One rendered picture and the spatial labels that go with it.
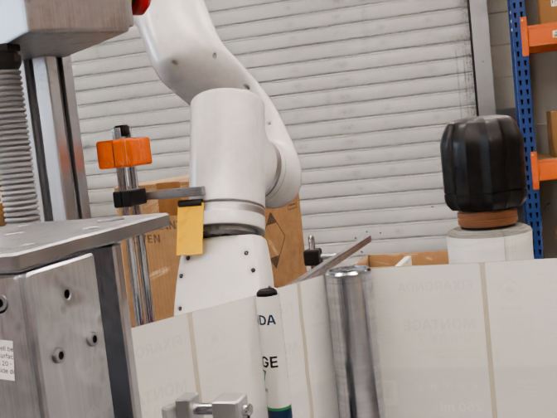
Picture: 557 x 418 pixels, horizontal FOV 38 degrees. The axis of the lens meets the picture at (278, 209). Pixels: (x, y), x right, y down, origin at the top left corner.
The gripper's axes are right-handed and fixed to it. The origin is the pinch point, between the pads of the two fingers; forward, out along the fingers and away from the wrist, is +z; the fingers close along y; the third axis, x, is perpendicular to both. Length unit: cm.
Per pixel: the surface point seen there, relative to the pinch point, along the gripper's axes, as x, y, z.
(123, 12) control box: -22.9, 0.2, -30.7
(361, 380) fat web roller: -14.3, 18.3, 0.9
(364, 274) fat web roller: -16.6, 19.4, -7.1
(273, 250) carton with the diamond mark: 63, -18, -28
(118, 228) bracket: -43.9, 13.9, -5.2
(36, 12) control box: -28.7, -4.3, -28.6
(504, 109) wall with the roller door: 414, 3, -187
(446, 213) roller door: 421, -38, -125
